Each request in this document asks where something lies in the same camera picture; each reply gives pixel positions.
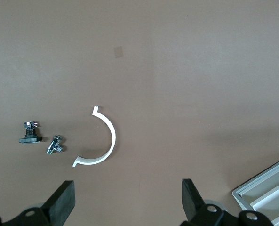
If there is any black switch part with spring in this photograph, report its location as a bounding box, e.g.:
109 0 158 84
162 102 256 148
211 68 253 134
18 120 43 144

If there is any white half ring clamp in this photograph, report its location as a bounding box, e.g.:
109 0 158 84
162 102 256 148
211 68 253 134
72 105 117 168

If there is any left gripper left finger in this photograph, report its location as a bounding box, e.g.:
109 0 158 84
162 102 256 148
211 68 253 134
0 180 76 226

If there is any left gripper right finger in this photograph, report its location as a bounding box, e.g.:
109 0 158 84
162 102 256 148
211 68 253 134
180 178 274 226

